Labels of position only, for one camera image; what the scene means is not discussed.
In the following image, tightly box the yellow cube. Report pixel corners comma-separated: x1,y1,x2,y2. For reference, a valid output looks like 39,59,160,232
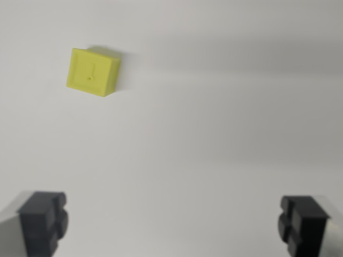
66,46,122,99

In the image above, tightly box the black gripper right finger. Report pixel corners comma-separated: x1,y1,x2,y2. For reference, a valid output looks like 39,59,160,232
277,195,343,257

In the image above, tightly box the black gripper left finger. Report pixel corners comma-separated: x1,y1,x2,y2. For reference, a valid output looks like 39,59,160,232
0,190,69,257

